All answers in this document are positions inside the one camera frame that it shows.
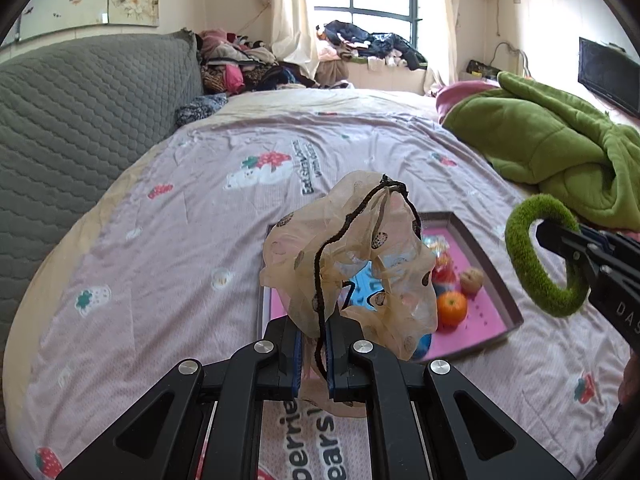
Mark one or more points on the person's right hand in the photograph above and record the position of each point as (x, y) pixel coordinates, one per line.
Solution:
(630, 385)

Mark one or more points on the green fleece blanket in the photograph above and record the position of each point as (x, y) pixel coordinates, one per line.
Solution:
(538, 135)

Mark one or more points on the black television screen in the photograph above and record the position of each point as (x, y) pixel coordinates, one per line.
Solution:
(610, 74)

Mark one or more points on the clothes pile by headboard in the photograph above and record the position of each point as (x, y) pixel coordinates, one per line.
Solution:
(231, 65)

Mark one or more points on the orange tangerine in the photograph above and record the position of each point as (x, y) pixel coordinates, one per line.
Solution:
(452, 308)

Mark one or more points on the clothes pile on windowsill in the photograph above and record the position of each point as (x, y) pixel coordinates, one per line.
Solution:
(351, 41)

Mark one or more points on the pink pillow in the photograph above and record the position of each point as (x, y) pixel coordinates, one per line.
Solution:
(450, 96)

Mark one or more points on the brown walnut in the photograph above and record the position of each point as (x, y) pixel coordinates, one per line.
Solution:
(471, 281)

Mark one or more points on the grey quilted headboard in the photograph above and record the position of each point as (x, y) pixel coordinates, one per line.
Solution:
(74, 116)

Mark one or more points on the beige sheer drawstring bag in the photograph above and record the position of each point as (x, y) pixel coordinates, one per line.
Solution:
(358, 251)

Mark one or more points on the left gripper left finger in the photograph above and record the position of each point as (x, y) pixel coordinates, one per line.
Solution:
(199, 421)

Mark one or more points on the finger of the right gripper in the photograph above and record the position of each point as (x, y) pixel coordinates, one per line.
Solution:
(612, 243)
(583, 249)

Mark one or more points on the dark cardboard box tray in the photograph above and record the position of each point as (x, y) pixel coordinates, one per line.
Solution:
(415, 283)

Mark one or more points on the cream curtain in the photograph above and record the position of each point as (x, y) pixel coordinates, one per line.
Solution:
(293, 37)

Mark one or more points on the pink strawberry bed sheet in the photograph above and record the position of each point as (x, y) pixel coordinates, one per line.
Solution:
(166, 267)

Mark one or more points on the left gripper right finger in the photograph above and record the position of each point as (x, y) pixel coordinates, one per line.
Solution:
(428, 421)

